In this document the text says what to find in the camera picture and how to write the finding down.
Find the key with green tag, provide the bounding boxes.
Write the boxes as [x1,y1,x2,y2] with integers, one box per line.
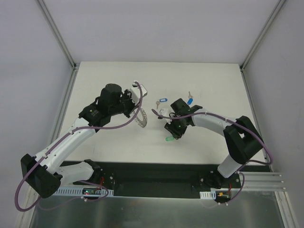
[165,136,175,142]

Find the metal key ring disc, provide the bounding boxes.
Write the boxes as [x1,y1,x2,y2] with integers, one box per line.
[134,108,148,128]

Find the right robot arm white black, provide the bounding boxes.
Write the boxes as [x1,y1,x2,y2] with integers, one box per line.
[164,98,264,189]

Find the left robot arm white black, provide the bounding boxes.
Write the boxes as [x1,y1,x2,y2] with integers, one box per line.
[20,81,147,199]

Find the key with solid blue tag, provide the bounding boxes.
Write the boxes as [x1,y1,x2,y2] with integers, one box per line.
[187,91,193,105]

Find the key with blue framed tag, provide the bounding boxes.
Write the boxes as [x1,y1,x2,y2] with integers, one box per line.
[156,98,168,109]

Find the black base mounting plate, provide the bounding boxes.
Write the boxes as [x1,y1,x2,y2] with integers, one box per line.
[64,160,245,197]

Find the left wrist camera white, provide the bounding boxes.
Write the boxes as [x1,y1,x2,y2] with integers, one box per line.
[129,81,148,105]

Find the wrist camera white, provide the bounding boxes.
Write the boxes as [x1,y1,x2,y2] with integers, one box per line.
[129,81,148,105]
[159,107,173,124]

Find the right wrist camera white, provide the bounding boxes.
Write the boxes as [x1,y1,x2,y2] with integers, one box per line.
[159,107,173,124]

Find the right white cable duct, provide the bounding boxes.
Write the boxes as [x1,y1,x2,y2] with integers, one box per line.
[199,190,216,200]

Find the white cable duct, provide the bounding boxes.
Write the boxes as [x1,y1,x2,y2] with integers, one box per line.
[199,190,216,200]
[53,187,114,197]

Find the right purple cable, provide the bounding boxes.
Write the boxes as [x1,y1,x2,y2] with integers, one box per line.
[151,108,272,209]

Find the left white cable duct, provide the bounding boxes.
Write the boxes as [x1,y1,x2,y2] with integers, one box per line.
[53,187,114,197]

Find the left aluminium frame post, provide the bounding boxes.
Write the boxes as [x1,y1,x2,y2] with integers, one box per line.
[35,0,77,70]

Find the aluminium frame post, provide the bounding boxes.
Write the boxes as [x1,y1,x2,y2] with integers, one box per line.
[35,0,77,70]
[239,0,288,73]

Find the right aluminium frame post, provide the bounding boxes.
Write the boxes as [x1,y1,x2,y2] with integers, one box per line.
[239,0,288,73]

